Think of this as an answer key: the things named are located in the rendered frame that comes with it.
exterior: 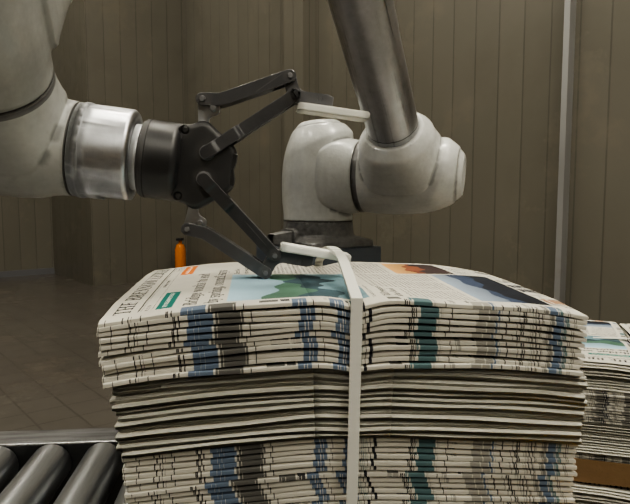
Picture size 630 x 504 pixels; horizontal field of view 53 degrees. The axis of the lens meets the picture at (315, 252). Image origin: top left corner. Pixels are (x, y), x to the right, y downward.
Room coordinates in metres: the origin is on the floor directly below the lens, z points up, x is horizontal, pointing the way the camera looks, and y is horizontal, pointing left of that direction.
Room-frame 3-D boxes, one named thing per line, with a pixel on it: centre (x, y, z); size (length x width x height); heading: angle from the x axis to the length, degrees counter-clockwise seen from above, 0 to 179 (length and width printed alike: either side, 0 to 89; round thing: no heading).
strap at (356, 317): (0.63, -0.02, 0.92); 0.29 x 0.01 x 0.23; 6
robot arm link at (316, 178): (1.42, -0.02, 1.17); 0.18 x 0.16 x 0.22; 68
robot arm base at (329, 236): (1.41, 0.01, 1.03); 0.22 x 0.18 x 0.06; 129
